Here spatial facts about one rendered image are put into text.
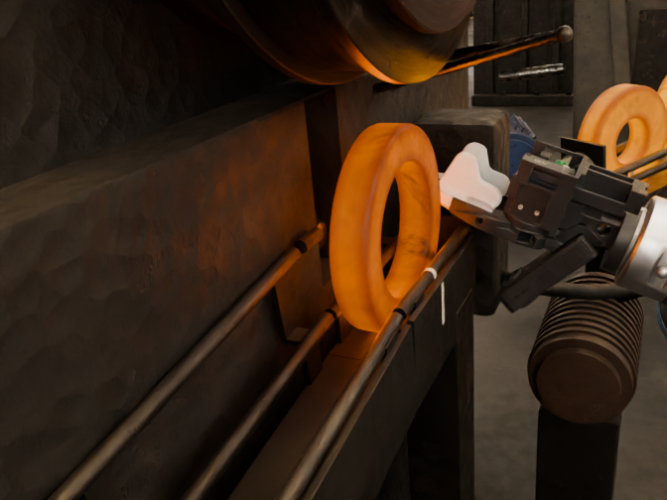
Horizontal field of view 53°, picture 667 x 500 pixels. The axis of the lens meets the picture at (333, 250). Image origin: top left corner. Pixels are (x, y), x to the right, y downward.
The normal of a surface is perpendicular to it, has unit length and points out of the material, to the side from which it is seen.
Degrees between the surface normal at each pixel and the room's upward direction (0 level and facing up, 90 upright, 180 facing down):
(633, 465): 0
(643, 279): 108
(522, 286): 90
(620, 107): 90
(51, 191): 0
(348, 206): 58
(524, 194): 90
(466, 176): 89
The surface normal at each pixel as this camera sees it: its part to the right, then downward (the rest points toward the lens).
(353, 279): -0.43, 0.45
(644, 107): 0.49, 0.30
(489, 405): -0.08, -0.92
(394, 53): 0.90, 0.10
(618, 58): -0.63, 0.35
